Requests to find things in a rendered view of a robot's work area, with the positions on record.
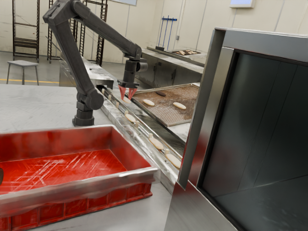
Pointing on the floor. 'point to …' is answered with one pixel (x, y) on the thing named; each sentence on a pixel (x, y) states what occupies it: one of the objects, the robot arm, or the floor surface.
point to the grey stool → (22, 68)
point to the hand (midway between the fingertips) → (125, 98)
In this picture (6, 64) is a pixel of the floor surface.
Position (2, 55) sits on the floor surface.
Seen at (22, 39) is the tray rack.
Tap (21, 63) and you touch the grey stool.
